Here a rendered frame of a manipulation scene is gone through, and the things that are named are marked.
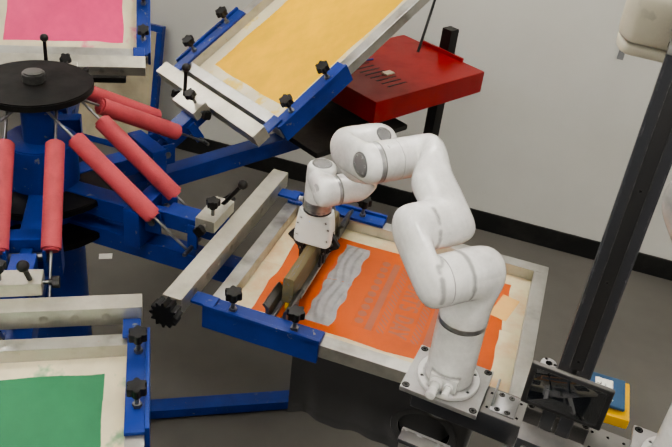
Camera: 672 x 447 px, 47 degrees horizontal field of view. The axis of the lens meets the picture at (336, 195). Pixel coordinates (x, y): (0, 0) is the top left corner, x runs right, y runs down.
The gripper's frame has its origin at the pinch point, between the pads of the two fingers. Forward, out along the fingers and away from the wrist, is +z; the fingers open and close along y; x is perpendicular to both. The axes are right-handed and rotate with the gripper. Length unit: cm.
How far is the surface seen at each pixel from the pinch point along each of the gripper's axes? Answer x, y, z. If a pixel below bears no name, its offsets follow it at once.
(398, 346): -17.6, 29.6, 5.9
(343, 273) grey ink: 3.4, 8.3, 5.3
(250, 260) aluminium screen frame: -6.2, -15.1, 2.4
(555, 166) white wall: 200, 62, 55
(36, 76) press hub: -2, -81, -33
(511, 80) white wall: 200, 31, 16
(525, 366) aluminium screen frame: -15, 60, 2
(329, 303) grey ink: -10.4, 9.1, 5.2
